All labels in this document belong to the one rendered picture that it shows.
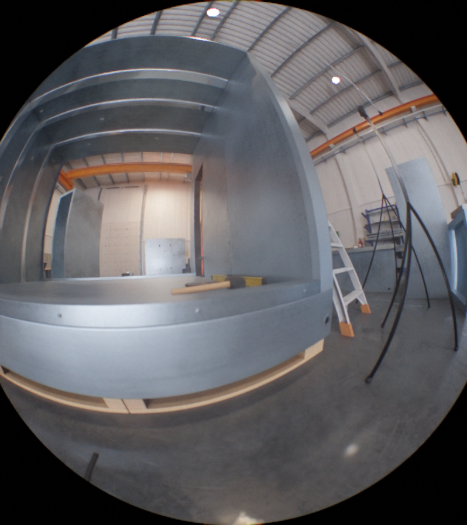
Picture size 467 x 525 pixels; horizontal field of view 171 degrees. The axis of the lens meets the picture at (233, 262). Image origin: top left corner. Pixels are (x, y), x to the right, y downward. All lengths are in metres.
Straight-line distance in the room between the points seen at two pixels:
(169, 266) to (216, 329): 7.53
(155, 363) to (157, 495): 0.38
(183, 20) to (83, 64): 5.17
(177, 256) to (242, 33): 10.40
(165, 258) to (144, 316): 7.55
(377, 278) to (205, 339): 2.41
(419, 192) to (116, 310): 2.48
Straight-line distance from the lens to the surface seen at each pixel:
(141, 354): 0.38
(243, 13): 7.77
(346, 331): 1.13
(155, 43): 2.73
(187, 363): 0.39
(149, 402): 0.66
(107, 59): 2.98
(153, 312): 0.34
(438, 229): 2.22
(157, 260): 7.88
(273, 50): 7.94
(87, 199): 5.98
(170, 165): 10.50
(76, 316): 0.40
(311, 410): 0.62
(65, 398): 0.82
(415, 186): 2.31
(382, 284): 2.54
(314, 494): 0.51
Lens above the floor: 0.49
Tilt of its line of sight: 2 degrees up
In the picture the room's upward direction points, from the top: 3 degrees counter-clockwise
